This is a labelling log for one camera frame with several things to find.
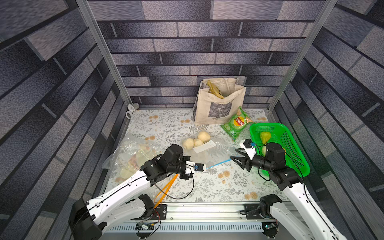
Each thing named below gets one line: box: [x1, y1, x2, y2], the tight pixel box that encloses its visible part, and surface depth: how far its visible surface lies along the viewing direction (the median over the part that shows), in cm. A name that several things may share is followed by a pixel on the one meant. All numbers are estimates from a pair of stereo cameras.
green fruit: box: [260, 131, 271, 145], surface depth 99 cm
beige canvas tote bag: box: [193, 78, 247, 126], surface depth 100 cm
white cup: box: [125, 102, 140, 120], surface depth 120 cm
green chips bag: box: [220, 106, 256, 142], surface depth 101 cm
